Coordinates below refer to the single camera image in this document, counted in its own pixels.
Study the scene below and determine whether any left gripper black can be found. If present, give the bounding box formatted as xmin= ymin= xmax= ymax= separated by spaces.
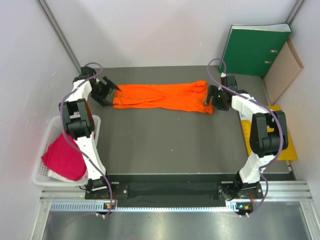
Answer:
xmin=90 ymin=76 xmax=120 ymax=106

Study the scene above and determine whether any orange t shirt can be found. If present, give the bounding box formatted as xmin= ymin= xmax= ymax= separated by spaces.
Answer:
xmin=112 ymin=80 xmax=214 ymax=114

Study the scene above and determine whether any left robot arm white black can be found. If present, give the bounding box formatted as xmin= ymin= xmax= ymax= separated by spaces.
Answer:
xmin=59 ymin=62 xmax=120 ymax=199

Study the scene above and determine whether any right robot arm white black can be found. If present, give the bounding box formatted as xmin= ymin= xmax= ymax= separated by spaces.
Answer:
xmin=204 ymin=73 xmax=289 ymax=201

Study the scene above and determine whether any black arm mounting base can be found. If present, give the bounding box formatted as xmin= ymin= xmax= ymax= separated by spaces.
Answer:
xmin=84 ymin=173 xmax=263 ymax=207

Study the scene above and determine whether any white plastic basket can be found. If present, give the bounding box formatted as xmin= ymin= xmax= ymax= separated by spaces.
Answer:
xmin=32 ymin=116 xmax=88 ymax=187

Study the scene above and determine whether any beige paper folder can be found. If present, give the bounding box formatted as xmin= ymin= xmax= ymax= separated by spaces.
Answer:
xmin=263 ymin=38 xmax=304 ymax=105

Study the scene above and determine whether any magenta t shirt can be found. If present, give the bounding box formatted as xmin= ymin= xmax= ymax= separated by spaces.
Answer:
xmin=41 ymin=134 xmax=87 ymax=182

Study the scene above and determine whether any white t shirt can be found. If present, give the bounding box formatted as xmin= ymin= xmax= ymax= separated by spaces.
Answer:
xmin=47 ymin=169 xmax=73 ymax=182

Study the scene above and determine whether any yellow plastic folder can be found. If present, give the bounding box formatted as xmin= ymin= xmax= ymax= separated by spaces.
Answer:
xmin=239 ymin=113 xmax=298 ymax=161

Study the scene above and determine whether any green ring binder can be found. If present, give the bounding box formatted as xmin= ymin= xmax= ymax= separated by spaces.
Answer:
xmin=219 ymin=23 xmax=292 ymax=77

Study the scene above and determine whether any aluminium frame rail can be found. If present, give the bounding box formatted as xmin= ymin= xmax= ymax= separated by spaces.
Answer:
xmin=35 ymin=0 xmax=81 ymax=73

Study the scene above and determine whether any grey slotted cable duct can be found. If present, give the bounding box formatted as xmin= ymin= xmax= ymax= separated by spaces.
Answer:
xmin=50 ymin=201 xmax=239 ymax=213

